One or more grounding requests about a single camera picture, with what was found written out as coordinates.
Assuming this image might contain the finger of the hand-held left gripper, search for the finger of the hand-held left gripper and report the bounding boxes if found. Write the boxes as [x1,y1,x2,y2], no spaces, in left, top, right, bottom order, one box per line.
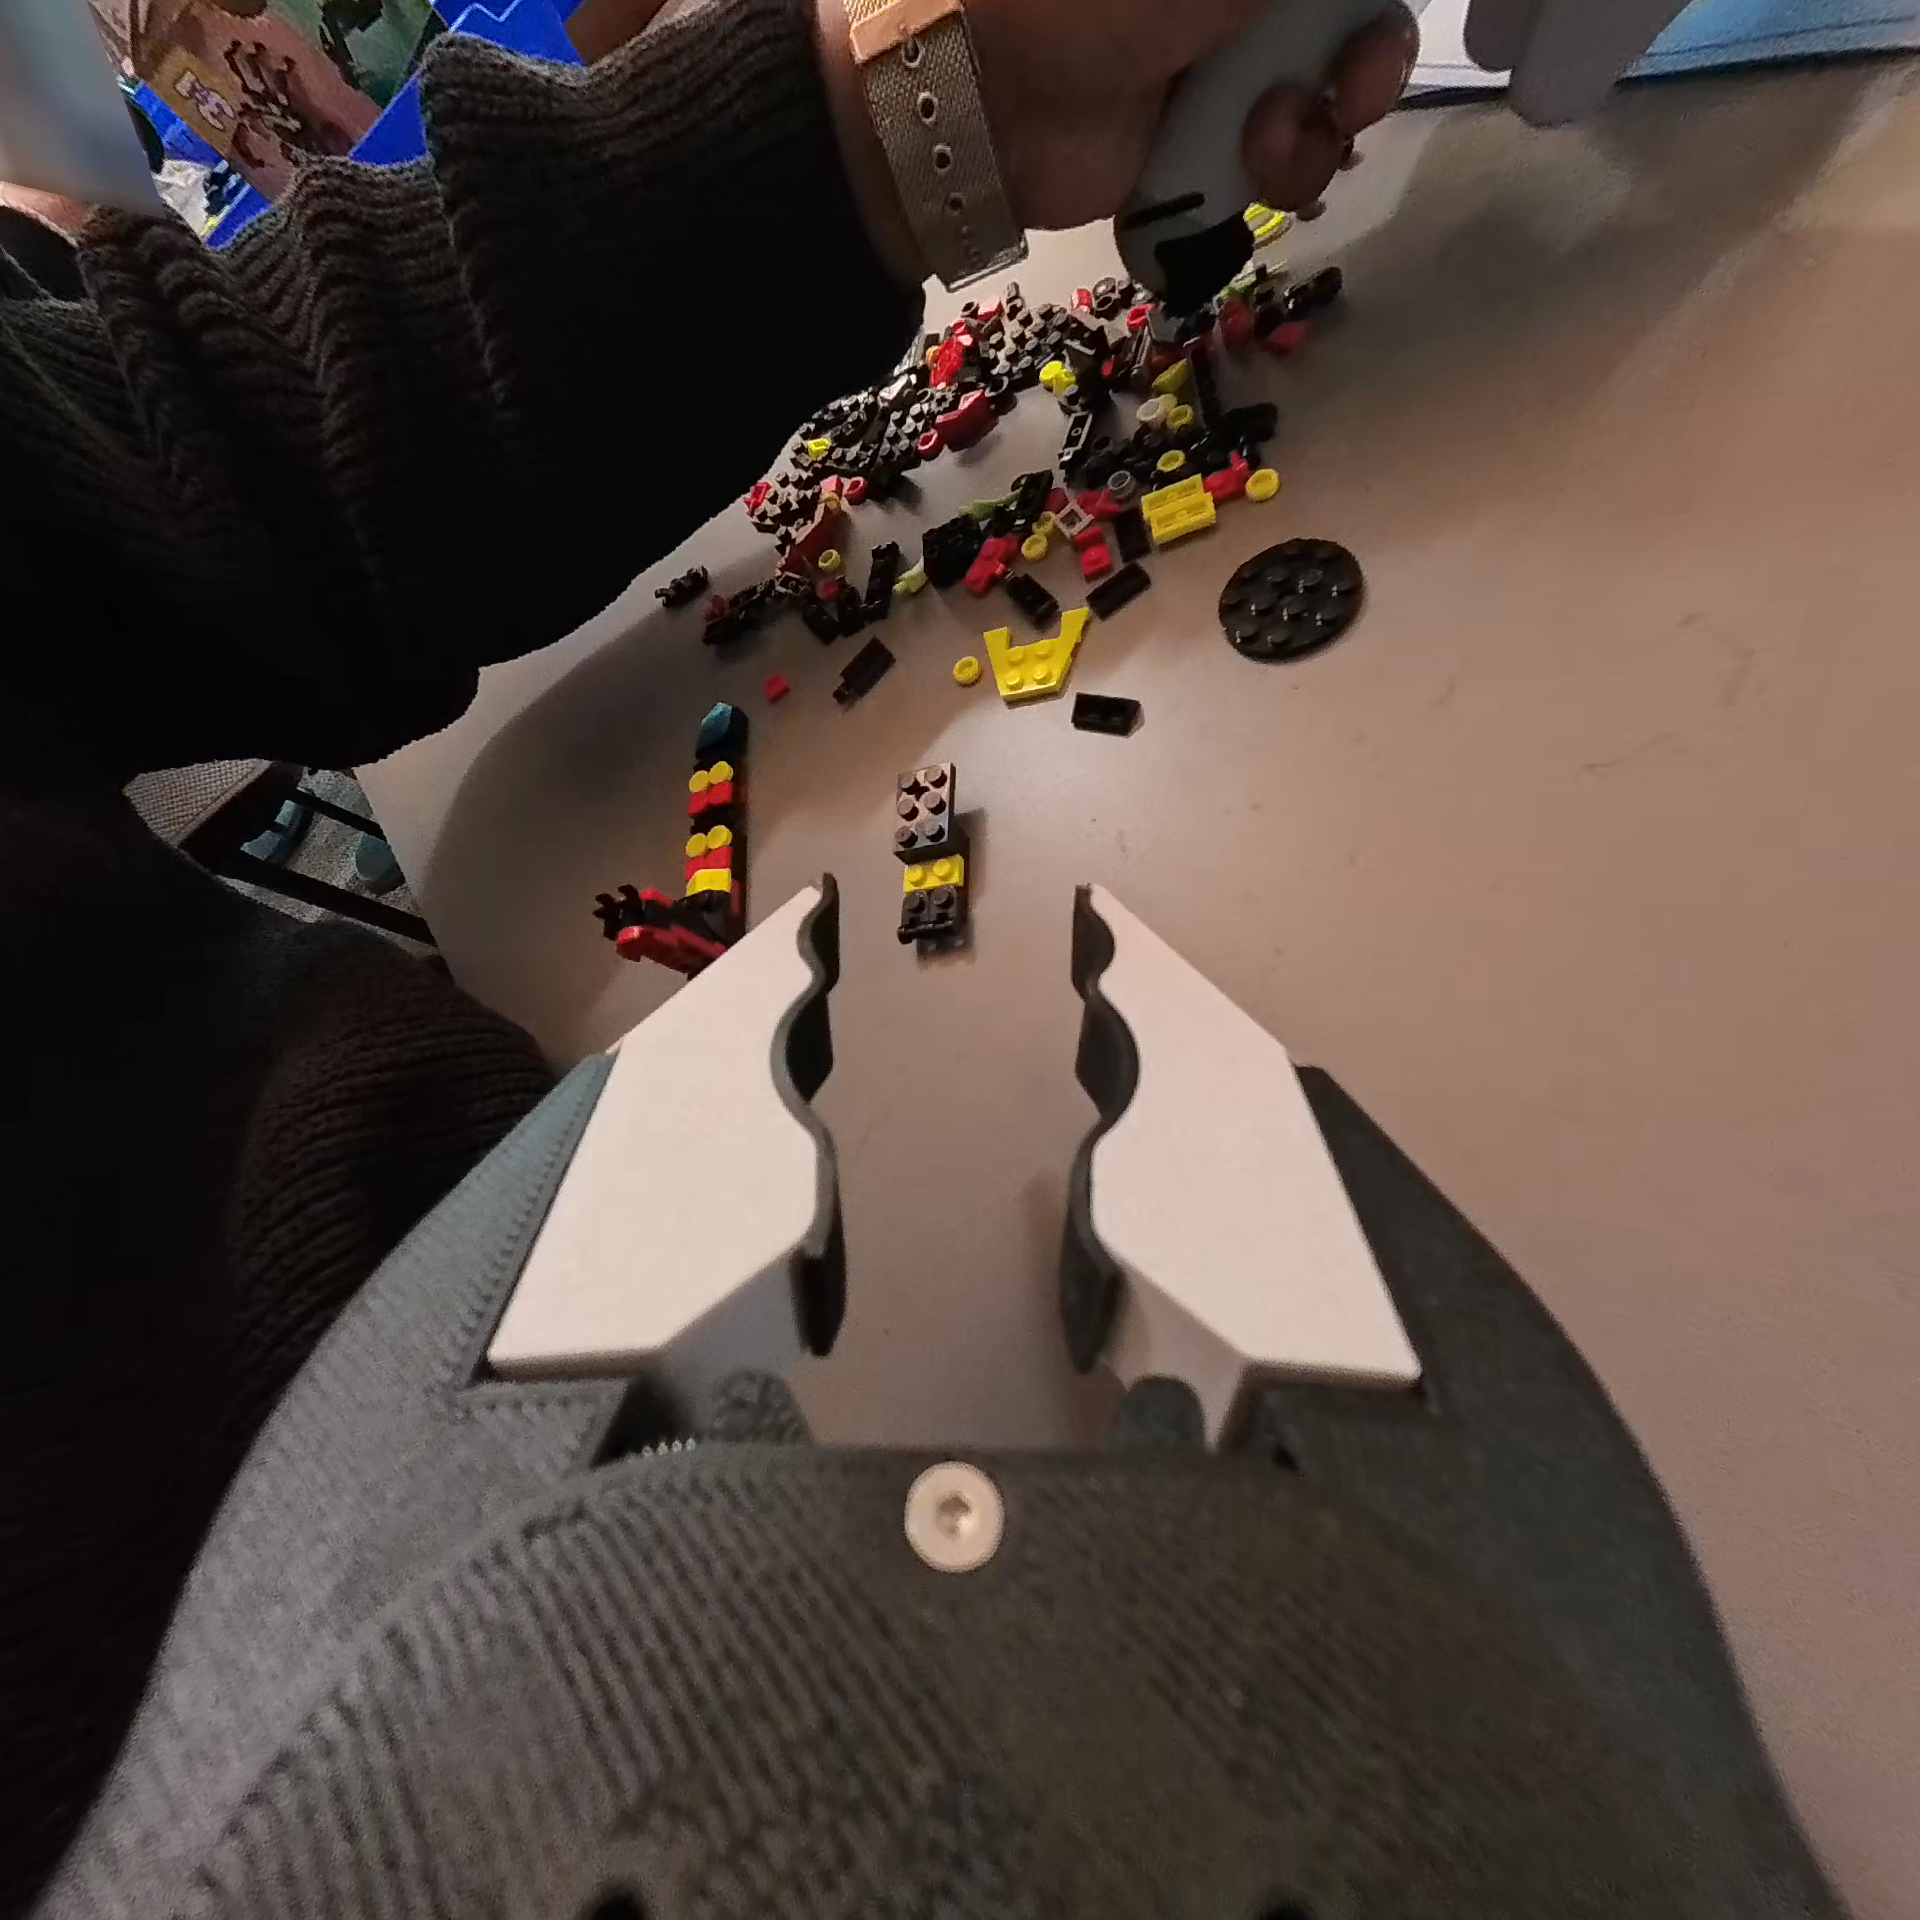
[1466,0,1644,125]

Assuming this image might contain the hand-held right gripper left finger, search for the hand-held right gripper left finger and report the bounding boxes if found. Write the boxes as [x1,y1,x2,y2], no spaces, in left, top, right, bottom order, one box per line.
[481,877,845,1383]

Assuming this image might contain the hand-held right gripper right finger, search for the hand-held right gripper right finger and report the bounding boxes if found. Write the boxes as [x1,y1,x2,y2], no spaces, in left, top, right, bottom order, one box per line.
[1056,881,1423,1451]

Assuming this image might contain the pile of lego pieces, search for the pile of lego pieces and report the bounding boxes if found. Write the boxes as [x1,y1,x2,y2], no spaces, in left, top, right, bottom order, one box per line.
[656,200,1343,705]

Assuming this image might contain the long black red yellow lego assembly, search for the long black red yellow lego assembly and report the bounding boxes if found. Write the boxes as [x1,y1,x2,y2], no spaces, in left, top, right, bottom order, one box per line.
[593,700,752,976]

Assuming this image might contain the short black yellow lego assembly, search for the short black yellow lego assembly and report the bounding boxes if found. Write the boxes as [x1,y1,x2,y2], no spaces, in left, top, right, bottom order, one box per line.
[894,761,970,950]

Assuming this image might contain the person's left forearm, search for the person's left forearm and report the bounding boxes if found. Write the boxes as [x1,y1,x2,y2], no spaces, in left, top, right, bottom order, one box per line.
[0,0,932,775]

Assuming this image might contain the small round black lego plate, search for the small round black lego plate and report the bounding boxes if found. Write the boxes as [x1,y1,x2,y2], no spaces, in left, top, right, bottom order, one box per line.
[1217,537,1368,662]

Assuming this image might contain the yellow wedge lego plate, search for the yellow wedge lego plate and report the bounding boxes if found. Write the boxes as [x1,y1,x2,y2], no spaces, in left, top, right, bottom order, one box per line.
[982,608,1095,709]

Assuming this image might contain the lego box with picture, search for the lego box with picture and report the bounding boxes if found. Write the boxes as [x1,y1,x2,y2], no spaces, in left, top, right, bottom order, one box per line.
[193,0,590,254]

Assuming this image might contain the printed cardboard lego box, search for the printed cardboard lego box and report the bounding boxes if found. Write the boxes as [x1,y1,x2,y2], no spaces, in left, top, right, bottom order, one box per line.
[89,0,383,160]

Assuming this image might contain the person's left hand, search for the person's left hand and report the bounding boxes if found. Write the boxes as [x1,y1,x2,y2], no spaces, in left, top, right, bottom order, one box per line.
[960,0,1421,231]

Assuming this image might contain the paper instruction booklet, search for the paper instruction booklet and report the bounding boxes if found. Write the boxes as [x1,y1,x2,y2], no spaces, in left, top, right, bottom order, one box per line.
[1400,0,1920,107]

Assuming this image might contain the person's dark clothing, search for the person's dark clothing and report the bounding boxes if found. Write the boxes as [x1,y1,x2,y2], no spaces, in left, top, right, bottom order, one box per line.
[0,766,559,1905]

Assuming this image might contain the beige mesh wristwatch strap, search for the beige mesh wristwatch strap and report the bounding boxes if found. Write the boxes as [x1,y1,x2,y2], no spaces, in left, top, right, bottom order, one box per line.
[815,0,1028,295]

